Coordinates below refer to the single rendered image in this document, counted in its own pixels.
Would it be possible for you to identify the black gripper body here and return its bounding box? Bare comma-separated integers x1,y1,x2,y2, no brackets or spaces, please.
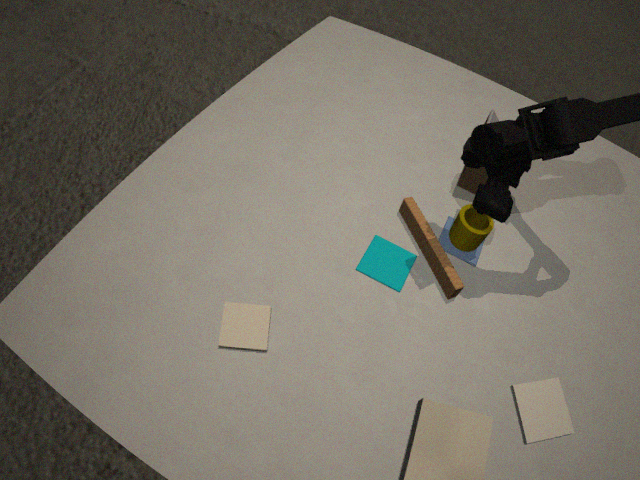
472,157,533,223

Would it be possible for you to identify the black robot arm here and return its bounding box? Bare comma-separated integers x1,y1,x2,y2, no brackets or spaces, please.
460,93,640,175

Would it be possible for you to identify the brown wooden beam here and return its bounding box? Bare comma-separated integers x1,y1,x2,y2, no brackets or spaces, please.
399,197,464,300

